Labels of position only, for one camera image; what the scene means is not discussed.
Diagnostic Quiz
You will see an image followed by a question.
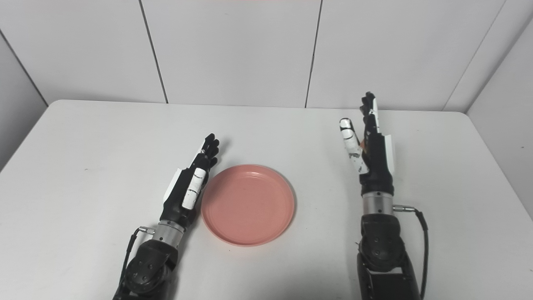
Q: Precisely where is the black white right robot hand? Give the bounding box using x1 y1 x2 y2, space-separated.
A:
339 92 396 196

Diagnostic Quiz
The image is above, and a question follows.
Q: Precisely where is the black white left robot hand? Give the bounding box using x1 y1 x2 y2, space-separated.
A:
159 133 220 229

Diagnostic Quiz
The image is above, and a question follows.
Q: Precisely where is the pink round plate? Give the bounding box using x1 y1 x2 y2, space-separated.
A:
201 164 296 247

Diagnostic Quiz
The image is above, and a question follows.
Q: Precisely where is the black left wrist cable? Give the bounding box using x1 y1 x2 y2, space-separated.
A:
117 226 155 292

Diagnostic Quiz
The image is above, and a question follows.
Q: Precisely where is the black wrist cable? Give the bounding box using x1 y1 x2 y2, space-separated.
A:
393 204 429 300
117 226 155 292

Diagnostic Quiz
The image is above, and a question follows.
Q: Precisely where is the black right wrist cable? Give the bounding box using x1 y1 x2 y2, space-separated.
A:
393 204 429 300

